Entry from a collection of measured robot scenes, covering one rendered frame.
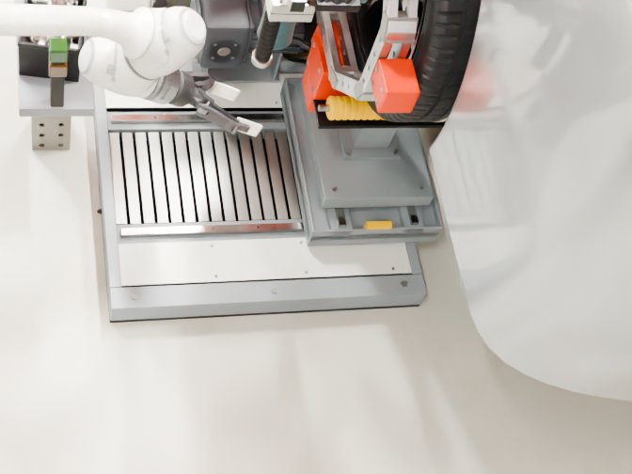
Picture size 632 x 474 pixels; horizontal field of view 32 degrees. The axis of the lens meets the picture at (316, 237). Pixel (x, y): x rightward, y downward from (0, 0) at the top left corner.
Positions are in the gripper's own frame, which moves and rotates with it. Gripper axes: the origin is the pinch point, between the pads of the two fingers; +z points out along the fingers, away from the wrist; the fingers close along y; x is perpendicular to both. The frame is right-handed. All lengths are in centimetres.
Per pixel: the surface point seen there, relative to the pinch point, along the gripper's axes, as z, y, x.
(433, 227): 71, 6, -11
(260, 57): -8.5, 5.0, 15.4
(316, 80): 22.7, -12.2, 8.6
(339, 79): 17.0, 0.6, 15.9
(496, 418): 88, 48, -36
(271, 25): -13.3, 8.1, 23.9
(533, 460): 94, 61, -37
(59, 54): -36.8, -16.9, -9.7
